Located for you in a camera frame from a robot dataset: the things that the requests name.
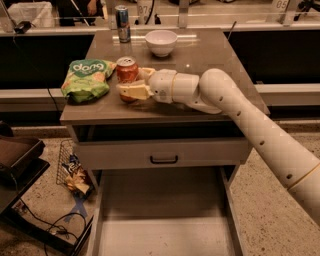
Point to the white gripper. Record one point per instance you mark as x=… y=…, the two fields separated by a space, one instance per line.
x=161 y=85

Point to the red coke can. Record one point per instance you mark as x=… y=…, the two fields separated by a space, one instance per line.
x=127 y=70

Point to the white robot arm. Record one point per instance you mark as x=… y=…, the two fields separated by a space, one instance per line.
x=296 y=168

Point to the green rice chip bag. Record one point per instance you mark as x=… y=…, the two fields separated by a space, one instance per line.
x=87 y=79

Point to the blue energy drink can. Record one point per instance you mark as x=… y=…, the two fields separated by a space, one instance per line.
x=123 y=25

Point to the white plastic bag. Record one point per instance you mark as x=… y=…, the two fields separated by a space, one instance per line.
x=37 y=13

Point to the white bowl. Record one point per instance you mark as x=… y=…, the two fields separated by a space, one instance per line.
x=161 y=42

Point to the grey cabinet table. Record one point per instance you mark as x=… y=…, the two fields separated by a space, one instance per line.
x=181 y=211

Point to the dark tray stand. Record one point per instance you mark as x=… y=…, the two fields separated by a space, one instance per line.
x=20 y=167

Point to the grey drawer with black handle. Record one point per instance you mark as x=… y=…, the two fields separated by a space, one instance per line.
x=143 y=154

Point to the wire basket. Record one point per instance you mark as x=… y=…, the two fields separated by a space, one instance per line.
x=63 y=160

